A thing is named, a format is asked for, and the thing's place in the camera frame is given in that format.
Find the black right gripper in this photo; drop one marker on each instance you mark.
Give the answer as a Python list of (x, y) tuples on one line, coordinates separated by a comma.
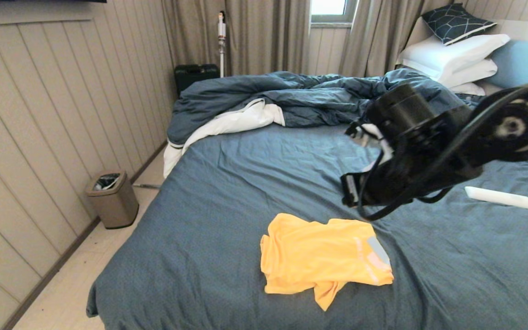
[(420, 165)]

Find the yellow polo shirt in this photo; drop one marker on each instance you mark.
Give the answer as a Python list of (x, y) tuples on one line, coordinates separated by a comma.
[(319, 261)]

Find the bed with blue sheet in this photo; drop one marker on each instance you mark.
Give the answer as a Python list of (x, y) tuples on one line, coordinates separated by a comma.
[(268, 174)]

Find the dark blue duvet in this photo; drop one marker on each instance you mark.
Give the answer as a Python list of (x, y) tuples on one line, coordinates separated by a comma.
[(291, 96)]

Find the white remote control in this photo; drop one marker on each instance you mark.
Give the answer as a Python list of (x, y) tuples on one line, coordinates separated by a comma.
[(502, 198)]

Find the white pillow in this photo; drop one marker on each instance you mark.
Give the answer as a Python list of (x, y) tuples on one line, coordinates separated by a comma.
[(472, 72), (447, 53), (469, 89)]

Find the beige window curtain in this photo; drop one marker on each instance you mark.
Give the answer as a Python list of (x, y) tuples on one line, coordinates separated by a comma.
[(264, 34), (374, 34)]

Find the grey framed window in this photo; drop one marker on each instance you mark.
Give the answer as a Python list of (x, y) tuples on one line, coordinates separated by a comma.
[(330, 7)]

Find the dark green hard case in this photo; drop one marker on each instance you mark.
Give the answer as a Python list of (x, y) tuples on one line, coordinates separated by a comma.
[(195, 74)]

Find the dark patterned cushion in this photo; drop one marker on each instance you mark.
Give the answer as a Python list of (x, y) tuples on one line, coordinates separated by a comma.
[(456, 23)]

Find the white stick vacuum cleaner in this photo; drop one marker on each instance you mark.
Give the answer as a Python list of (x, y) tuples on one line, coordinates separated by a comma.
[(221, 30)]

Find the light blue headboard pad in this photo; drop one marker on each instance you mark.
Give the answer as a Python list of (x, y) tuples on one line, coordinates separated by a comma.
[(525, 64)]

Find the beige trash bin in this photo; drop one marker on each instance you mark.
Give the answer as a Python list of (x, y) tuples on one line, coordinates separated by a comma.
[(115, 206)]

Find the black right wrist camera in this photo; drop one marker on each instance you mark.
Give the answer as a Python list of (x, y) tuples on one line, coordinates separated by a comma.
[(401, 112)]

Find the dark wall television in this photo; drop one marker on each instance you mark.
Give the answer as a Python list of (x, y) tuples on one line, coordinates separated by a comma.
[(39, 1)]

